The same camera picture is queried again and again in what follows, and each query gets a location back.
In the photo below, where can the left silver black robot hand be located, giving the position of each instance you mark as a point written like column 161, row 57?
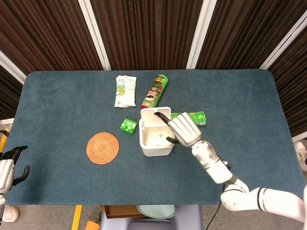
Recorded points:
column 5, row 170

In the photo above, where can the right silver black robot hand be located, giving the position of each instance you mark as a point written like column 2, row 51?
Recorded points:
column 185, row 129

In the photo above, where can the white plastic open-lid container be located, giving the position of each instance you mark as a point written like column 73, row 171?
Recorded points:
column 156, row 149

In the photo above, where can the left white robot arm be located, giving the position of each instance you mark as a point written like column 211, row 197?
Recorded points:
column 1, row 208

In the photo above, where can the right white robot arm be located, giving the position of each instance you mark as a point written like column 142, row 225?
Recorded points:
column 216, row 167

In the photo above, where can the green lime chips tube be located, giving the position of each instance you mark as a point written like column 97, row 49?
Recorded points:
column 199, row 118

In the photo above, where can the yellow black stand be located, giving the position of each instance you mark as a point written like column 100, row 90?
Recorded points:
column 3, row 139

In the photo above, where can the green red chips tube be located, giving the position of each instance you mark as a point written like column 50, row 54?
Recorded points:
column 154, row 94

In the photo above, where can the green toy building block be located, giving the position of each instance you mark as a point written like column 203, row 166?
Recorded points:
column 129, row 126

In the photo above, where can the white green snack packet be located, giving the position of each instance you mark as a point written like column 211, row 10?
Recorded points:
column 125, row 92

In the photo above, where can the blue felt table mat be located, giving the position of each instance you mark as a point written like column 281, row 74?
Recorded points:
column 60, row 107

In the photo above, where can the orange woven round coaster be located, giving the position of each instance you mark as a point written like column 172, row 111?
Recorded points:
column 102, row 148

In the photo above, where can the yellow floor strip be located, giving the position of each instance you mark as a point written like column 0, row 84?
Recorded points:
column 76, row 216

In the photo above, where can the pale green round plate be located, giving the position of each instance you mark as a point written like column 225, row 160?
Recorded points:
column 158, row 210

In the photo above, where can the lavender plastic stool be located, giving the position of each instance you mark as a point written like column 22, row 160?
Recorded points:
column 189, row 215

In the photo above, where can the orange object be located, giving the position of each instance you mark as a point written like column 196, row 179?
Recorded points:
column 92, row 225

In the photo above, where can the brown cardboard box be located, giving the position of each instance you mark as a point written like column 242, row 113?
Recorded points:
column 120, row 211

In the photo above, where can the white pink shoe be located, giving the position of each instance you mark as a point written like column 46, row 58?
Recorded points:
column 301, row 153

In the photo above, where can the white partition post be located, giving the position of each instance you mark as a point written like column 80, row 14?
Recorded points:
column 10, row 65
column 94, row 36
column 200, row 36
column 285, row 39

